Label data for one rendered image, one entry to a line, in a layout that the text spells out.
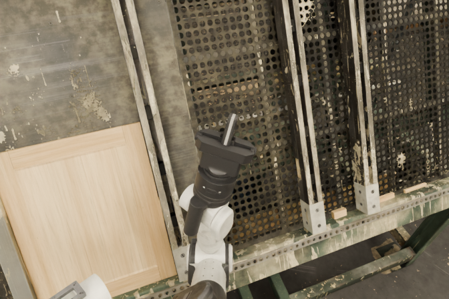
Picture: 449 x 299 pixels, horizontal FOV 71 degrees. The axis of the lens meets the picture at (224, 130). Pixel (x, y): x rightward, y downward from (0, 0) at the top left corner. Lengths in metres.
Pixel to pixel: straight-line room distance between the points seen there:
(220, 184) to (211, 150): 0.08
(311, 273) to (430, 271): 0.77
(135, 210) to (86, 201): 0.16
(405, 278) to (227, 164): 1.97
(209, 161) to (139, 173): 0.47
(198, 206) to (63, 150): 0.53
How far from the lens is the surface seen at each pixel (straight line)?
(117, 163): 1.07
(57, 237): 1.17
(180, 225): 1.10
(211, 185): 0.65
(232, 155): 0.61
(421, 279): 2.52
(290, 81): 1.13
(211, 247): 0.90
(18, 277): 1.22
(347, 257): 2.38
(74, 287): 0.67
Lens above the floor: 2.03
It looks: 43 degrees down
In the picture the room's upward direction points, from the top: straight up
